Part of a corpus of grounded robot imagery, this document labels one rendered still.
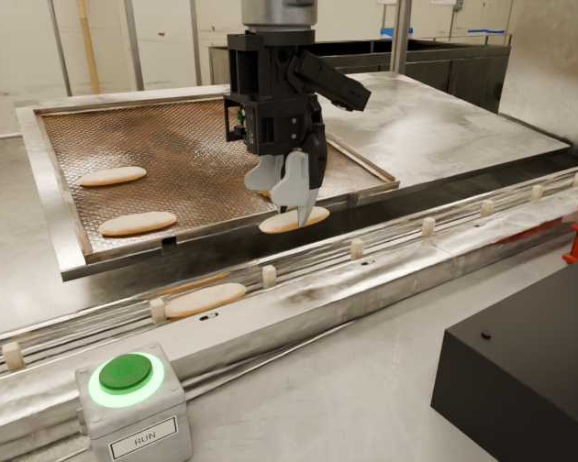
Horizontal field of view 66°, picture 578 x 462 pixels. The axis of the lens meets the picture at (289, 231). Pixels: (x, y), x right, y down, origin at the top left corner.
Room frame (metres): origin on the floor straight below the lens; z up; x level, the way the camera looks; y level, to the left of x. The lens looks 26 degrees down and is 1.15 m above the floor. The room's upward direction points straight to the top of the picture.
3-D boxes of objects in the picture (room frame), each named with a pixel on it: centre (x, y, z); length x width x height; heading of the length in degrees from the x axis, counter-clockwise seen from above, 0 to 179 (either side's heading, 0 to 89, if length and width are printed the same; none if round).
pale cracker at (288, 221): (0.50, -0.01, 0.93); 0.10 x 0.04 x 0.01; 125
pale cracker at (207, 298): (0.43, 0.10, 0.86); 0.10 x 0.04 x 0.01; 121
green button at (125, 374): (0.26, 0.13, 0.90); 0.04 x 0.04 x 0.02
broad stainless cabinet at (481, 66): (3.32, -0.52, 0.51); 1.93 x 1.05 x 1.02; 121
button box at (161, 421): (0.27, 0.13, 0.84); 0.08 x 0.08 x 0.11; 31
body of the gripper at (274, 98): (0.49, 0.02, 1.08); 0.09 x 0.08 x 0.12; 125
